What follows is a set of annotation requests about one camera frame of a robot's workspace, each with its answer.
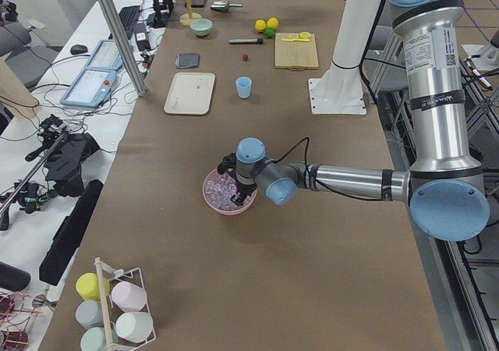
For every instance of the black computer mouse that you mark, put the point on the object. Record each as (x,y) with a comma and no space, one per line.
(78,49)

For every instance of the teach pendant near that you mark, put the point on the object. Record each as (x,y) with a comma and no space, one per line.
(90,88)

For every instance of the grey cup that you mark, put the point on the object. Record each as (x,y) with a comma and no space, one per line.
(89,314)

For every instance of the blue plastic cup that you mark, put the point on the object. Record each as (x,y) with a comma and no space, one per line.
(243,86)

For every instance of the green lime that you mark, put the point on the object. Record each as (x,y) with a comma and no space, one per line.
(269,32)

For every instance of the pink bowl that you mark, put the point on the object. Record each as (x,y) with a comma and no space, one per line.
(237,211)

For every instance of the yellow plastic knife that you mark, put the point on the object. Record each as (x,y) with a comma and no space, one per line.
(296,39)

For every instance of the white cup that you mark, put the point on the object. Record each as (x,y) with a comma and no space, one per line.
(134,326)

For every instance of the yellow lemon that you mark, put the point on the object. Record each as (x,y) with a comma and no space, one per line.
(273,23)
(260,25)

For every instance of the grey folded cloth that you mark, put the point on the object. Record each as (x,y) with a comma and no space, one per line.
(187,60)

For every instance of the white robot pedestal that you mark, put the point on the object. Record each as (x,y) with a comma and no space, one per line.
(339,90)

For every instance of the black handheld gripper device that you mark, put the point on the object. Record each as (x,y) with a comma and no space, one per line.
(64,163)

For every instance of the steel ice scoop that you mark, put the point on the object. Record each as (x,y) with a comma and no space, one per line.
(224,6)

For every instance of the cream rabbit tray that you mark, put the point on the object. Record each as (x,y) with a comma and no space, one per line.
(190,94)

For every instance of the teach pendant far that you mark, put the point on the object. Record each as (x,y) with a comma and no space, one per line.
(106,56)

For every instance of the black power adapter box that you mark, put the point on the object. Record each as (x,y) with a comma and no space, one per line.
(141,37)

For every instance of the yellow cup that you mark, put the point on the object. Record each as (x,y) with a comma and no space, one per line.
(87,287)

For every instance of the white wire cup rack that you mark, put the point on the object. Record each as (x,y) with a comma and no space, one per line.
(107,278)

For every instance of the mint green bowl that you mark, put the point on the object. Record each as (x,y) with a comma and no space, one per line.
(201,27)

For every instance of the black keyboard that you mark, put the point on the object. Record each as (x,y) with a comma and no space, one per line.
(128,16)

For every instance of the wooden glass stand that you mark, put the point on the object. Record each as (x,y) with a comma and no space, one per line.
(190,8)

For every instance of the steel muddler black tip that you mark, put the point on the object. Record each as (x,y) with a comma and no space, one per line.
(246,41)

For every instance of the aluminium frame post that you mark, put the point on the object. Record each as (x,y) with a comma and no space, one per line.
(111,17)

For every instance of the pink cup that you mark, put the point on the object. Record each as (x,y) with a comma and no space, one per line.
(129,297)

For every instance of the teach pendant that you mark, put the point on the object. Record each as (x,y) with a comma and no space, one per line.
(90,88)
(106,56)

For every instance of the wooden cutting board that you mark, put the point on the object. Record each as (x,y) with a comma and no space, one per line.
(295,55)

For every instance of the black long bar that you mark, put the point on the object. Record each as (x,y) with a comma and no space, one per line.
(69,235)

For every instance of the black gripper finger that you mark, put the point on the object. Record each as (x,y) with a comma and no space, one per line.
(236,199)
(243,197)

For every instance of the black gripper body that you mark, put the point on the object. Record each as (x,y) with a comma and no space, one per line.
(242,189)

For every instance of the mint cup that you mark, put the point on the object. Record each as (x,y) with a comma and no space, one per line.
(94,339)

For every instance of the pile of ice cubes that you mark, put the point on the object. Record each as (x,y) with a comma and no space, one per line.
(218,190)

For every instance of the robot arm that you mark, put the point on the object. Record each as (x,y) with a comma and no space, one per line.
(443,188)

